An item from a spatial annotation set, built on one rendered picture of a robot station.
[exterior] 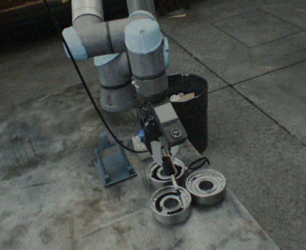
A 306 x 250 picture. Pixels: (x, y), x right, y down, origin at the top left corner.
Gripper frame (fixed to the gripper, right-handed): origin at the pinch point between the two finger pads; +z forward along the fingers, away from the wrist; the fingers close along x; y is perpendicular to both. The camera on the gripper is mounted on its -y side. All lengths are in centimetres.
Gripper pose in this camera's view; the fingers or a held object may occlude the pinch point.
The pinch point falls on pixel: (166, 161)
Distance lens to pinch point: 104.7
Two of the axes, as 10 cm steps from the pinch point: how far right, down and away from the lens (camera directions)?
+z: 1.4, 8.2, 5.6
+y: -3.7, -4.8, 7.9
